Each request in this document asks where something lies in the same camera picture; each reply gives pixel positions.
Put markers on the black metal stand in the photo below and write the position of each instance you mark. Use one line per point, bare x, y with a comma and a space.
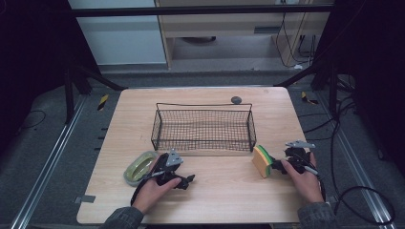
68, 95
332, 89

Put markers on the aluminium floor rail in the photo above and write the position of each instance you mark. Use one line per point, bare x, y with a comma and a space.
47, 165
359, 171

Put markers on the white cabinet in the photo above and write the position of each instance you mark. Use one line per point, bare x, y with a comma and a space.
121, 41

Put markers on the person's left hand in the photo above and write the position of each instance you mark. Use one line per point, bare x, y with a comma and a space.
153, 191

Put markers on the yellow black floor tape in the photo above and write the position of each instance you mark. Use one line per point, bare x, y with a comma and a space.
308, 99
102, 102

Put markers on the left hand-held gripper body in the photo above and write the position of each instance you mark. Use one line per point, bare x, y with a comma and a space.
168, 165

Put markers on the grey round table cap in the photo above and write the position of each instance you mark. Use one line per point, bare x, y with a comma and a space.
236, 100

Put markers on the grey tape piece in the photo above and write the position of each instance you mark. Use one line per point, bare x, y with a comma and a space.
84, 199

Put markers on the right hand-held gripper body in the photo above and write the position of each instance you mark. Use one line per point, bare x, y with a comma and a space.
299, 156

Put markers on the green and yellow sponge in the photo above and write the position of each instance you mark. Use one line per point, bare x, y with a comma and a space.
261, 162

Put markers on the person's right hand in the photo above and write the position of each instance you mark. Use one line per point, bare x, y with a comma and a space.
305, 184

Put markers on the dark curtain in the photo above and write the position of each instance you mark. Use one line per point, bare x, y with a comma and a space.
31, 63
375, 63

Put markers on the black horizontal bar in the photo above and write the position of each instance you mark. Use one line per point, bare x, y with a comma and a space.
191, 11

